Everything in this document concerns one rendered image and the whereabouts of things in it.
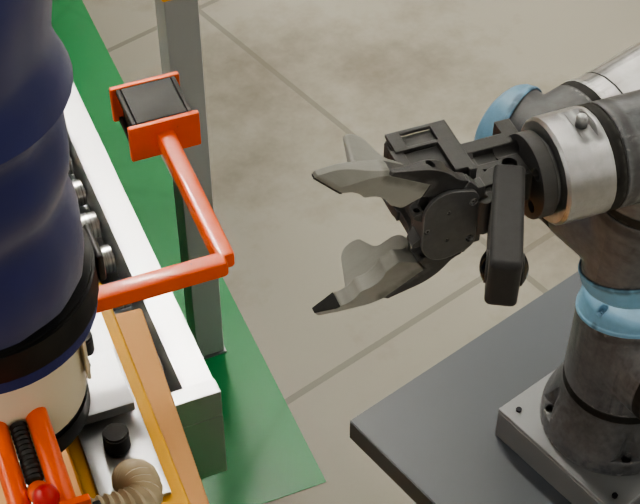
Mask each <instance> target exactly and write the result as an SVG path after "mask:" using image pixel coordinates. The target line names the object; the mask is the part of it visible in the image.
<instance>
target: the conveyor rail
mask: <svg viewBox="0 0 640 504"><path fill-rule="evenodd" d="M64 116H65V122H66V128H67V134H68V140H69V155H70V157H71V158H72V160H73V163H72V166H73V172H74V175H75V177H76V179H79V180H81V182H82V184H83V187H84V188H85V189H86V193H87V194H86V198H87V204H88V206H89V209H90V211H94V212H95V213H96V216H97V218H98V220H99V221H100V224H101V226H100V229H101V236H102V238H103V240H104V243H105V244H108V245H110V247H111V250H112V252H113V253H114V255H115V258H116V260H115V263H116V270H117V272H118V274H119V277H120V279H125V278H129V277H132V276H136V275H139V274H143V273H146V272H150V271H153V270H157V269H161V267H160V265H159V263H158V261H157V259H156V256H155V254H154V252H153V250H152V248H151V246H150V244H149V242H148V239H147V237H146V235H145V233H144V231H143V229H142V227H141V225H140V222H139V220H138V218H137V216H136V214H135V212H134V210H133V208H132V205H131V203H130V201H129V199H128V197H127V195H126V193H125V191H124V188H123V186H122V184H121V182H120V180H119V178H118V176H117V174H116V171H115V169H114V167H113V165H112V163H111V161H110V159H109V157H108V154H107V152H106V150H105V148H104V146H103V144H102V142H101V140H100V137H99V135H98V133H97V131H96V129H95V127H94V125H93V122H92V120H91V118H90V116H89V114H88V112H87V110H86V108H85V105H84V103H83V101H82V99H81V97H80V95H79V93H78V91H77V88H76V86H75V84H74V82H73V85H72V91H71V95H70V98H69V100H68V102H67V105H66V107H65V110H64ZM132 306H133V308H134V310H135V309H141V310H142V311H143V314H144V317H145V320H146V322H147V325H148V328H149V331H150V334H151V337H152V340H153V343H154V345H155V348H156V351H157V354H158V356H159V358H160V360H161V363H163V365H164V369H165V370H164V373H165V377H166V380H167V383H168V386H169V389H170V392H173V391H177V390H180V389H183V388H186V387H189V386H192V385H195V384H198V383H201V382H204V381H208V380H211V379H213V378H212V376H211V373H210V371H209V369H208V367H207V365H206V363H205V361H204V359H203V356H202V354H201V352H200V350H199V348H198V346H197V344H196V342H195V339H194V337H193V335H192V333H191V331H190V329H189V327H188V325H187V322H186V320H185V318H184V316H183V314H182V312H181V310H180V308H179V305H178V303H177V301H176V299H175V297H174V295H173V293H172V292H169V293H165V294H162V295H158V296H155V297H151V298H148V299H144V300H141V301H137V302H134V303H132Z"/></svg>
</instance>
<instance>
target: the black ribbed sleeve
mask: <svg viewBox="0 0 640 504"><path fill-rule="evenodd" d="M9 430H10V431H11V436H12V440H13V441H14V445H15V449H16V450H17V452H16V453H17V454H18V459H19V460H20V464H21V468H22V470H23V474H24V478H25V479H26V484H27V485H30V484H31V483H32V482H33V481H36V480H42V481H43V479H44V476H43V474H42V470H41V466H40V465H39V461H38V460H37V459H38V457H37V456H36V451H35V450H34V449H35V447H34V446H33V442H32V440H31V439H32V438H31V437H30V433H29V432H28V430H29V429H28V427H27V423H26V422H25V421H16V422H14V423H12V424H11V425H10V427H9Z"/></svg>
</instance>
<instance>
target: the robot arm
mask: <svg viewBox="0 0 640 504"><path fill-rule="evenodd" d="M428 129H430V130H428ZM424 130H427V131H424ZM420 131H423V132H420ZM416 132H419V133H416ZM412 133H415V134H412ZM408 134H411V135H408ZM404 135H408V136H404ZM401 136H404V137H401ZM385 139H386V140H387V141H385V143H384V157H383V156H381V155H380V154H379V153H377V152H376V151H375V150H374V149H373V148H372V147H371V146H370V145H369V144H368V143H367V142H366V141H365V140H364V139H363V138H361V137H359V136H357V135H354V134H347V135H345V136H344V137H343V143H344V148H345V153H346V158H347V162H344V163H338V164H334V165H330V166H327V167H323V168H320V169H317V170H314V172H313V173H312V174H311V175H312V177H313V179H314V180H316V181H317V182H319V183H321V184H323V185H324V186H326V187H328V188H330V189H331V190H333V191H335V192H337V193H338V194H342V193H348V192H353V193H358V194H360V195H361V196H362V197H364V198H367V197H381V198H382V199H383V201H384V202H385V204H386V206H387V208H388V209H389V211H390V213H391V214H392V216H394V218H395V219H396V221H399V220H400V222H401V224H402V225H403V227H404V229H405V231H406V232H407V234H408V235H407V238H406V237H405V236H403V235H394V236H392V237H390V238H389V239H387V240H386V241H384V242H383V243H381V244H380V245H377V246H373V245H371V244H369V243H367V242H365V241H362V240H360V239H357V240H354V241H352V242H350V243H349V244H348V245H347V246H346V247H345V248H344V249H343V251H342V254H341V261H342V268H343V275H344V282H345V287H344V288H343V289H341V290H339V291H336V292H334V293H333V292H332V293H331V294H330V295H328V296H327V297H326V298H324V299H323V300H322V301H320V302H319V303H318V304H316V305H315V306H314V307H312V309H313V311H314V313H315V314H317V315H323V314H328V313H333V312H338V311H342V310H346V309H351V308H355V307H359V306H363V305H367V304H370V303H373V302H375V301H378V300H380V299H382V298H387V299H388V298H390V297H392V296H395V295H397V294H399V293H401V292H403V291H406V290H408V289H410V288H412V287H414V286H417V285H419V284H421V283H423V282H424V281H426V280H428V279H429V278H431V277H432V276H434V275H435V274H436V273H438V272H439V271H440V270H441V269H442V268H443V267H444V266H445V265H446V264H447V263H448V262H449V261H450V260H451V259H453V258H454V257H456V256H457V255H459V254H461V252H464V251H465V250H466V249H467V248H468V247H470V246H471V245H472V243H473V242H476V241H479V239H480V234H481V235H483V234H486V233H487V232H488V233H487V249H486V251H485V252H484V254H483V255H482V257H481V260H480V263H479V272H480V276H481V278H482V280H483V283H485V292H484V300H485V302H486V303H487V304H490V305H499V306H510V307H511V306H514V305H515V304H516V303H517V298H518V292H519V287H520V286H522V284H523V283H524V282H525V280H526V278H527V276H528V271H529V264H528V260H527V257H526V256H525V253H523V247H524V215H525V216H527V217H528V218H530V219H533V220H534V219H538V218H539V219H540V220H541V221H542V222H543V223H545V224H546V225H547V226H548V227H549V228H550V230H551V231H552V232H553V233H554V234H555V235H556V236H557V237H558V238H559V239H560V240H562V241H563V242H564V243H565V244H566V245H567V246H568V247H570V248H571V249H572V250H573V251H574V252H575V253H576V254H578V255H579V256H580V261H579V264H578V272H579V275H580V279H581V282H582V286H581V289H580V290H579V292H578V294H577V297H576V302H575V306H576V307H575V312H574V317H573V322H572V327H571V331H570V336H569V341H568V346H567V351H566V356H565V361H564V362H563V363H562V364H561V365H560V366H559V367H558V368H557V369H556V370H555V371H554V372H553V373H552V375H551V376H550V378H549V379H548V381H547V383H546V385H545V387H544V390H543V393H542V398H541V404H540V419H541V423H542V426H543V429H544V431H545V434H546V435H547V437H548V439H549V440H550V442H551V443H552V444H553V446H554V447H555V448H556V449H557V450H558V451H559V452H560V453H561V454H562V455H563V456H565V457H566V458H567V459H569V460H570V461H572V462H573V463H575V464H577V465H579V466H581V467H583V468H585V469H587V470H590V471H593V472H597V473H601V474H606V475H614V476H628V475H636V474H640V42H638V43H636V44H634V45H633V46H631V47H629V48H628V49H626V50H624V51H623V52H621V53H619V54H617V55H616V56H614V57H612V58H611V59H609V60H607V61H605V62H604V63H602V64H600V65H599V66H597V67H595V68H594V69H592V70H590V71H588V72H587V73H585V74H583V75H582V76H580V77H578V78H576V79H572V80H568V81H566V82H564V83H563V84H561V85H559V86H557V87H556V88H554V89H553V90H551V91H549V92H548V93H546V94H543V93H542V91H541V90H540V89H539V88H538V87H537V86H532V85H529V84H520V85H516V86H514V87H512V88H510V89H508V90H507V91H505V92H504V93H502V94H501V95H500V96H499V97H498V98H497V99H496V100H495V101H494V102H493V103H492V104H491V105H490V107H489V108H488V109H487V111H486V112H485V114H484V116H483V117H482V119H481V121H480V123H479V125H478V128H477V131H476V134H475V138H474V140H473V141H470V142H466V143H462V144H460V142H459V141H458V139H457V138H456V136H455V135H454V133H453V132H452V130H451V129H450V127H449V126H448V124H447V123H446V121H445V120H444V119H443V120H439V121H436V122H432V123H428V124H424V125H420V126H416V127H412V128H408V129H404V130H400V131H396V132H392V133H389V134H385ZM410 245H411V247H412V248H411V249H410Z"/></svg>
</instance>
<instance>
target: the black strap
mask: <svg viewBox="0 0 640 504"><path fill-rule="evenodd" d="M82 228H83V235H84V260H83V271H82V277H81V279H80V280H79V282H78V284H77V286H76V288H75V290H74V292H73V294H72V296H71V297H70V299H69V301H68V302H67V304H66V305H65V307H64V308H63V310H62V311H61V313H60V314H58V315H57V316H56V317H55V318H54V319H52V320H51V321H50V322H49V323H47V324H46V325H45V326H43V327H42V328H40V329H39V330H37V331H36V332H34V333H33V334H32V335H30V336H29V337H27V338H26V339H24V340H23V341H21V342H20V343H18V344H15V345H13V346H11V347H8V348H6V349H3V350H0V384H2V383H7V382H10V381H13V380H15V379H18V378H21V377H24V376H27V375H29V374H31V373H33V372H35V371H37V370H39V369H41V368H43V367H44V366H46V365H47V364H49V363H50V362H52V361H53V360H55V359H56V358H58V357H59V356H61V355H62V354H63V353H64V352H65V351H66V350H67V349H68V348H70V347H71V346H72V345H73V344H74V343H75V341H76V340H77V339H78V338H79V337H80V335H81V334H82V333H83V332H84V330H85V329H86V327H87V325H88V324H89V322H90V320H91V318H92V316H93V313H94V310H95V308H96V305H97V300H98V293H99V282H98V279H99V280H100V281H104V280H106V277H107V276H106V270H105V264H104V257H103V254H102V252H101V249H100V247H99V244H98V242H97V239H96V237H95V234H94V232H93V229H92V227H91V225H90V224H89V223H87V224H84V225H83V226H82Z"/></svg>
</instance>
